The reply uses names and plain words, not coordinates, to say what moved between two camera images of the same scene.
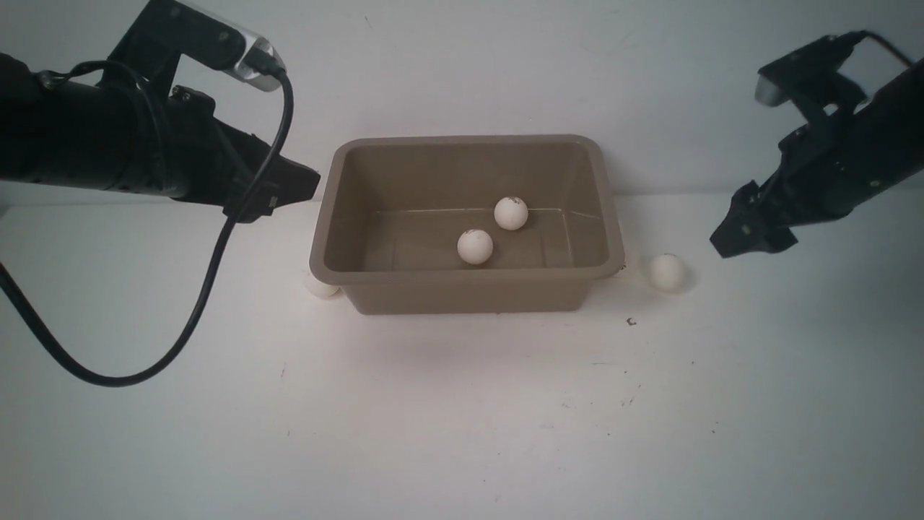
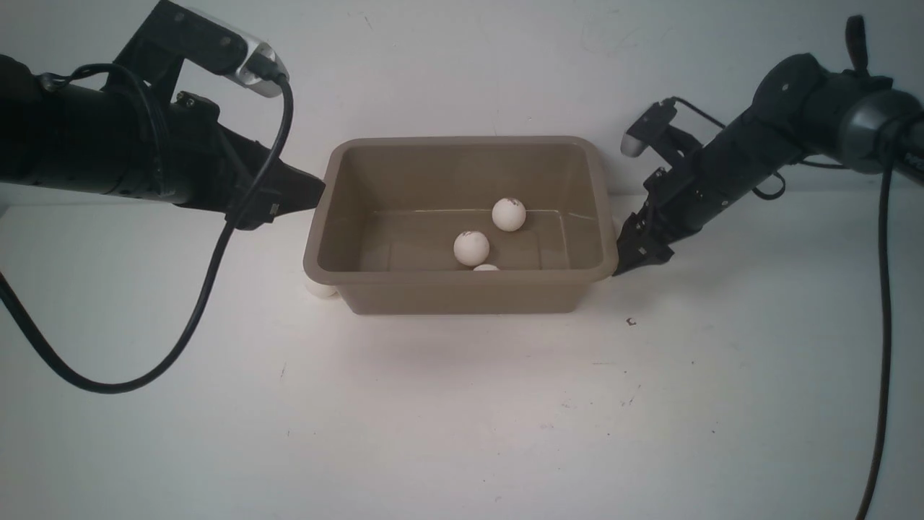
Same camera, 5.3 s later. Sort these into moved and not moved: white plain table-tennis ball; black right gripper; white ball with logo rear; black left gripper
Moved: black right gripper
Not moved: white plain table-tennis ball; white ball with logo rear; black left gripper
